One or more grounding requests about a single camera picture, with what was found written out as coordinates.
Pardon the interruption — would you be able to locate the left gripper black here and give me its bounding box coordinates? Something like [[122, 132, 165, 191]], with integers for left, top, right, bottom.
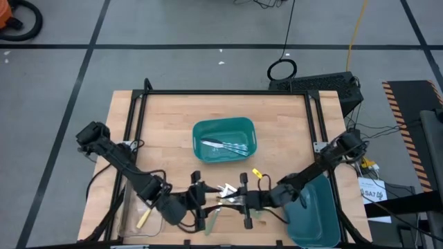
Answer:
[[186, 171, 222, 232]]

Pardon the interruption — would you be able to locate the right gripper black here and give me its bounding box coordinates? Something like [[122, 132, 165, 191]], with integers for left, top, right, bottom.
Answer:
[[221, 172, 274, 230]]

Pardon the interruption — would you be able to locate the green handled table knife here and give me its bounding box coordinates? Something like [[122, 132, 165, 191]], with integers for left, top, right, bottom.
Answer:
[[251, 207, 266, 222], [204, 206, 222, 236]]

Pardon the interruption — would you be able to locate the blue striped handle knife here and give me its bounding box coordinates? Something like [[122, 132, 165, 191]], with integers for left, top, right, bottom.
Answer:
[[201, 140, 250, 155], [207, 142, 251, 157], [201, 137, 249, 151]]

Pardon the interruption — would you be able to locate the bright teal plastic bin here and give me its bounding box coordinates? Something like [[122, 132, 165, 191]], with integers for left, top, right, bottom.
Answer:
[[192, 116, 257, 164]]

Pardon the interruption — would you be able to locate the clear plastic container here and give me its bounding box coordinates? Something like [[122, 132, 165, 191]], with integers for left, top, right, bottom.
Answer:
[[117, 179, 167, 239]]

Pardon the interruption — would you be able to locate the dark teal plastic bin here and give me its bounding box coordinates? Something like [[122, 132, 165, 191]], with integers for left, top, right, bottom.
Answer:
[[283, 172, 342, 248]]

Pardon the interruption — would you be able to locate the white paper label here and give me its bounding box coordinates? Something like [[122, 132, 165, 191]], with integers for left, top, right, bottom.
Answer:
[[358, 176, 392, 224]]

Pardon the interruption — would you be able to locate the yellow plug cluster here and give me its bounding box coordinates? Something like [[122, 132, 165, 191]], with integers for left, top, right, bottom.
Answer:
[[361, 157, 381, 174]]

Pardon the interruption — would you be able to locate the black computer case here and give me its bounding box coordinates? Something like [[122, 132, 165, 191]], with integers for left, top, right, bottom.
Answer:
[[269, 71, 364, 117]]

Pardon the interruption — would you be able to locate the black crossbar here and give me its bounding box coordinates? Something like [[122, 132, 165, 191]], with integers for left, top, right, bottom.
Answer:
[[363, 199, 443, 219]]

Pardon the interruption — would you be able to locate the black hazard striped mat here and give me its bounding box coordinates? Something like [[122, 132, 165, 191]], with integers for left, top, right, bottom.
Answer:
[[381, 80, 443, 193]]

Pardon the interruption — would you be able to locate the orange vacuum cleaner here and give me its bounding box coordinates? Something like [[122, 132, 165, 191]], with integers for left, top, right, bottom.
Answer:
[[0, 0, 14, 30]]

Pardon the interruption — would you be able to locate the black metal table frame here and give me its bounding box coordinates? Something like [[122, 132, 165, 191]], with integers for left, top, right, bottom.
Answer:
[[81, 77, 373, 249]]

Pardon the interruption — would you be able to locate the black coiled cable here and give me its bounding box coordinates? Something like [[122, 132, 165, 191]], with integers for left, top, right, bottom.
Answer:
[[266, 0, 298, 81]]

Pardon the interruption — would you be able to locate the black cable bundle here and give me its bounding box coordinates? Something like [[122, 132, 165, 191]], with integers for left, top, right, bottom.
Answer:
[[233, 0, 288, 10]]

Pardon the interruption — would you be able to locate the yellow cable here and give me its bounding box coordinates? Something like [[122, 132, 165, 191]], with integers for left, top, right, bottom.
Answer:
[[345, 0, 368, 72]]

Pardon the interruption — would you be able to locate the black vacuum hose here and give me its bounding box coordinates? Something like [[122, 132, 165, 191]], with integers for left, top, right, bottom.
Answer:
[[0, 0, 44, 42]]

